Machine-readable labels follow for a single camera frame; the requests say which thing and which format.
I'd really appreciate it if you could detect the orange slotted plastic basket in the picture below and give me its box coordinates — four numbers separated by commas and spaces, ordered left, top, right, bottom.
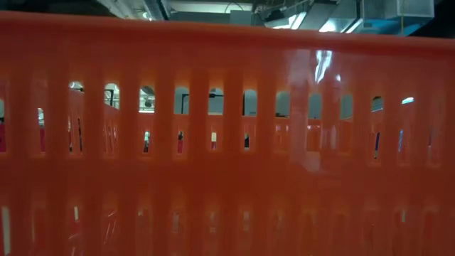
0, 11, 455, 256

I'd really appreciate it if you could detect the bright ceiling light panel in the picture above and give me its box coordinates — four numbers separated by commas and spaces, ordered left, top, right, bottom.
264, 11, 309, 30
318, 17, 364, 34

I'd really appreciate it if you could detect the silver round ventilation duct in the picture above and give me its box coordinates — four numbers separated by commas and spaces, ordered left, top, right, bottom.
141, 0, 171, 21

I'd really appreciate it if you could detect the grey metal ceiling duct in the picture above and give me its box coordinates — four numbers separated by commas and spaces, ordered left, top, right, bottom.
305, 1, 363, 29

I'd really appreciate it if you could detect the grey box ceiling duct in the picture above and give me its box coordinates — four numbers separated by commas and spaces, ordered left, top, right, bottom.
385, 0, 435, 19

